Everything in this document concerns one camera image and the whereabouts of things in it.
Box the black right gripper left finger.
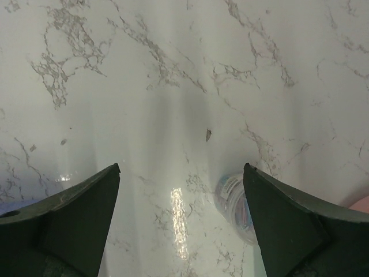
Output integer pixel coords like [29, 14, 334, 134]
[1, 163, 120, 276]

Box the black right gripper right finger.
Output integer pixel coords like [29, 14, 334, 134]
[243, 163, 368, 276]

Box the clear jar of clips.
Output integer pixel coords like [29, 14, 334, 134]
[213, 173, 257, 245]

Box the pink wooden shelf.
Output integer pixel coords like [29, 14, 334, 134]
[349, 196, 369, 214]

